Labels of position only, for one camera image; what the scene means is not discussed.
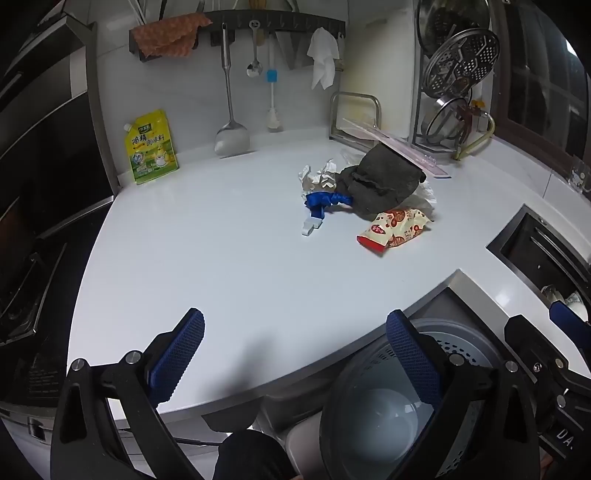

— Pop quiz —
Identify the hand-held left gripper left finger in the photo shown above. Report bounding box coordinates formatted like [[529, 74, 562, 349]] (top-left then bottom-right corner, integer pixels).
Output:
[[50, 308, 206, 480]]

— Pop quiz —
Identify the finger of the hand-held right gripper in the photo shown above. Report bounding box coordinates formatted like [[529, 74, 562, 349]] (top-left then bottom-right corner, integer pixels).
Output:
[[549, 300, 591, 352], [503, 315, 571, 393]]

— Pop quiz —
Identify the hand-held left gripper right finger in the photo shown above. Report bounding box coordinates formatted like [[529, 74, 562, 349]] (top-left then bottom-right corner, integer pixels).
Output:
[[385, 309, 541, 480]]

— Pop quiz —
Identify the grey perforated waste basket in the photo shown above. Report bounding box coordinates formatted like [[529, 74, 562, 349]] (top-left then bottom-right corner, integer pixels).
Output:
[[320, 318, 509, 480]]

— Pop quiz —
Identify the red patterned snack packet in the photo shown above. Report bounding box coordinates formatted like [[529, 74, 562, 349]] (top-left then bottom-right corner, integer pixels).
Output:
[[356, 208, 432, 254]]

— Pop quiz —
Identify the white plastic bag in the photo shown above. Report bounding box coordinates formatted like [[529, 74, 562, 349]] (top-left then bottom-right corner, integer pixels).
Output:
[[406, 178, 437, 221]]

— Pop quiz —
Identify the dark grey cloth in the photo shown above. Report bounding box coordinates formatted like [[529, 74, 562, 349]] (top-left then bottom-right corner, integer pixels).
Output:
[[335, 143, 428, 221]]

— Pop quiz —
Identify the clear plastic bag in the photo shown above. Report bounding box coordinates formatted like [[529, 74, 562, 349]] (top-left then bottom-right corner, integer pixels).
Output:
[[341, 147, 368, 169]]

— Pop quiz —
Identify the white bowl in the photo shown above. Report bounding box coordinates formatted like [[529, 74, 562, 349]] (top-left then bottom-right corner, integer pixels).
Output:
[[540, 285, 589, 321]]

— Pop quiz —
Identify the black kitchen sink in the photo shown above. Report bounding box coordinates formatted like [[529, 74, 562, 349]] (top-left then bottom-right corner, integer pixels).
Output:
[[486, 203, 591, 324]]

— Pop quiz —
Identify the person's leg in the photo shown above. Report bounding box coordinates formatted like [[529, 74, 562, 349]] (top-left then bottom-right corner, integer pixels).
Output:
[[212, 429, 296, 480]]

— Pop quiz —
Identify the printed glass cup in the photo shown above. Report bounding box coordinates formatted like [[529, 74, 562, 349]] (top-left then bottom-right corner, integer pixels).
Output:
[[566, 157, 591, 192]]

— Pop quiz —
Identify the yellow seasoning pouch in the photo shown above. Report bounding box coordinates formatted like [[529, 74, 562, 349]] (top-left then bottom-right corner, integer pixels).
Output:
[[123, 109, 180, 185]]

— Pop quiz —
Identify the metal spatula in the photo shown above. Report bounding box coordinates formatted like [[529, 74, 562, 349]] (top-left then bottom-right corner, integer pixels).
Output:
[[213, 23, 251, 158]]

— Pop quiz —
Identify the gas valve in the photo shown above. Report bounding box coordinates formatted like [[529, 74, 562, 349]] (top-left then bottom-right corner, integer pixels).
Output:
[[457, 99, 490, 123]]

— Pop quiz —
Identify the glass pot lid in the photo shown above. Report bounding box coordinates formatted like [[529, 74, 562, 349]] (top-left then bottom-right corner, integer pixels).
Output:
[[427, 90, 474, 144]]

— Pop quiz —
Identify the dark framed window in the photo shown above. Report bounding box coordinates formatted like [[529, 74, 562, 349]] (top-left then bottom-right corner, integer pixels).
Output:
[[489, 0, 591, 153]]

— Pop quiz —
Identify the metal lid rack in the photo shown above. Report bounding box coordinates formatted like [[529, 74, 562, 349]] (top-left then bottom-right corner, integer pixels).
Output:
[[413, 0, 495, 151]]

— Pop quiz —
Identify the metal cutting board stand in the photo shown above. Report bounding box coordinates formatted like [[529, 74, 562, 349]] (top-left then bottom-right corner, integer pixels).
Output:
[[329, 91, 383, 141]]

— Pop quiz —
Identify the perforated metal steamer plate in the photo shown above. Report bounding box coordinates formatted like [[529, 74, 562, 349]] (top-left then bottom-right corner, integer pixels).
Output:
[[424, 28, 501, 96]]

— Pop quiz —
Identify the blue and white brush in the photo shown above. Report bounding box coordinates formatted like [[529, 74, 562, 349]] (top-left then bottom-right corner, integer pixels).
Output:
[[264, 41, 283, 132]]

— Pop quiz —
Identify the small metal spoon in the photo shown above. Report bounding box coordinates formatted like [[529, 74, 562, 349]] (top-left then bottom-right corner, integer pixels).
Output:
[[246, 21, 264, 78]]

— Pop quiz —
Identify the white cutting board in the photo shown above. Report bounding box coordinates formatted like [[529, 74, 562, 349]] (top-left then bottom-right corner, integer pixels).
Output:
[[339, 0, 419, 139]]

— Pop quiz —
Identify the orange dish cloth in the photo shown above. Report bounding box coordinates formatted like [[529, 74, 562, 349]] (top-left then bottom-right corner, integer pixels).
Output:
[[130, 13, 213, 61]]

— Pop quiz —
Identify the white hanging towel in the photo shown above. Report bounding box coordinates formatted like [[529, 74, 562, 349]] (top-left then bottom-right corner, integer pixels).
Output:
[[307, 27, 341, 92]]

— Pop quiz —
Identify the yellow gas hose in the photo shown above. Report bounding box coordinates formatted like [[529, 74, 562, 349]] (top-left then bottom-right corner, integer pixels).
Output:
[[454, 112, 496, 161]]

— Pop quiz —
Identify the wooden-handled utensil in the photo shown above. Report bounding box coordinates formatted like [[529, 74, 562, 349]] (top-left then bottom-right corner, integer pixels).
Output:
[[249, 0, 267, 47]]

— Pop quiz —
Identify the dark wall hook rail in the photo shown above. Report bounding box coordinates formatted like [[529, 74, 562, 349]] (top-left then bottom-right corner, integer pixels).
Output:
[[130, 9, 346, 63]]

